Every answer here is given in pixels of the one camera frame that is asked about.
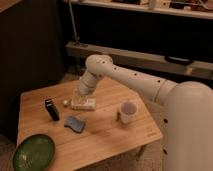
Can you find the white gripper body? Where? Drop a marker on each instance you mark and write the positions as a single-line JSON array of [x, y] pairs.
[[83, 103]]

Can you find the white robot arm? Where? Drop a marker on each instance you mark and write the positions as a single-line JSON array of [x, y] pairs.
[[188, 106]]

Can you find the black standing eraser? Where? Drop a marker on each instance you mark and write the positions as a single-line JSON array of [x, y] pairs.
[[52, 110]]

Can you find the blue sponge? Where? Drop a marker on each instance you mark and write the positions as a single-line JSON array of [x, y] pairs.
[[75, 124]]

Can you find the wooden table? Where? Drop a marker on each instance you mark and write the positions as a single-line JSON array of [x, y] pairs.
[[102, 137]]

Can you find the metal lamp stand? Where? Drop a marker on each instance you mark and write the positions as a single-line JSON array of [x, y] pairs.
[[76, 36]]

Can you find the green plate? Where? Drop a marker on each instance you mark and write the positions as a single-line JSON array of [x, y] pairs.
[[35, 153]]

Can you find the upper wooden shelf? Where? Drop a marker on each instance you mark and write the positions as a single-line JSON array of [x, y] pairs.
[[142, 8]]

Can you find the long grey shelf beam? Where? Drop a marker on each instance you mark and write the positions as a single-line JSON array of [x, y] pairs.
[[196, 69]]

